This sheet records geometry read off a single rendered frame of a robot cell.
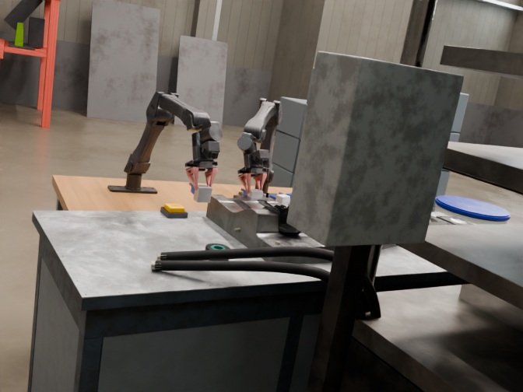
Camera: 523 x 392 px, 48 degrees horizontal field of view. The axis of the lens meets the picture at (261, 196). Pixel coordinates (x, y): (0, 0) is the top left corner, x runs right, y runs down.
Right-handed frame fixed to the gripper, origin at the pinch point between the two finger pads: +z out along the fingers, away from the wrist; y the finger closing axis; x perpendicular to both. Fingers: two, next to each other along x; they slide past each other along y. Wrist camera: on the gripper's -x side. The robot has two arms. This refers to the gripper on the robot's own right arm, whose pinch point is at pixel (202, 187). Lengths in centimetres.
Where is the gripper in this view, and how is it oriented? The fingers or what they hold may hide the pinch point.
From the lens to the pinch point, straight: 209.8
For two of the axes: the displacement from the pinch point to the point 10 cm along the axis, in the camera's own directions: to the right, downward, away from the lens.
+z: 0.7, 9.8, -1.6
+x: -5.2, 1.8, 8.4
